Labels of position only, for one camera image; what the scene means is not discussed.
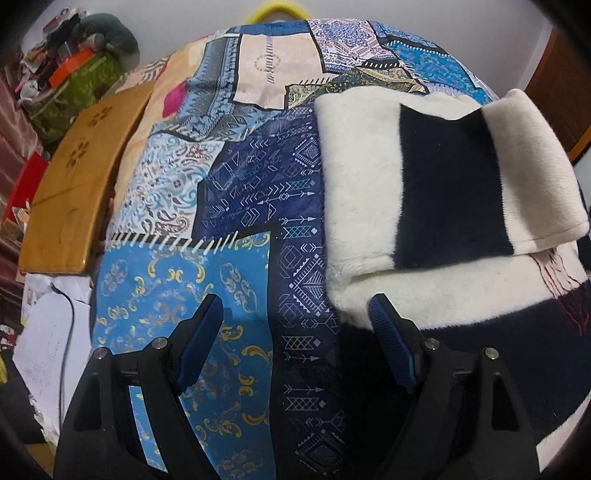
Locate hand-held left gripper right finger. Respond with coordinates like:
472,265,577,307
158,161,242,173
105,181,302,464
368,294,541,480

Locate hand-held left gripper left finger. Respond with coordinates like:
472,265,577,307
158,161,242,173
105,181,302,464
53,293,225,480

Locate white paper sheets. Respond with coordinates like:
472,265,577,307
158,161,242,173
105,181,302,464
11,272,100,435

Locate blue patchwork print bedsheet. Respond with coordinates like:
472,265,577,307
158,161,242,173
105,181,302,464
90,18,504,480

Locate wooden lap board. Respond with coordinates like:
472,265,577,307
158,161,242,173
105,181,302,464
18,80,155,278

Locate red box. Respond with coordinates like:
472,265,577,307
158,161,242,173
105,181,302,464
0,154,49,222

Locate striped maroon curtain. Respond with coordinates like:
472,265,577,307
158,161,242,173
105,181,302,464
0,69,47,296

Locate green patterned bag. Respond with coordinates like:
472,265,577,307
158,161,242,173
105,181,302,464
30,53,125,139

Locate orange box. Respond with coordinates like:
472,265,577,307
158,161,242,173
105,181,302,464
48,48,93,88

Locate brown wooden furniture panel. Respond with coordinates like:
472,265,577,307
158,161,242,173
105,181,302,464
526,28,591,162

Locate grey plush toy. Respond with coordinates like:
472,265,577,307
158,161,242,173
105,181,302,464
76,13,141,54

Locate pile of mixed clutter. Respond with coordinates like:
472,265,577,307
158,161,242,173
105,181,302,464
9,11,93,93

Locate yellow foam hoop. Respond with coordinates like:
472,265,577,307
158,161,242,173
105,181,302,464
244,0,308,23

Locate black cable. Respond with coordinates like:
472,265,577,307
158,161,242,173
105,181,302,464
50,281,77,425

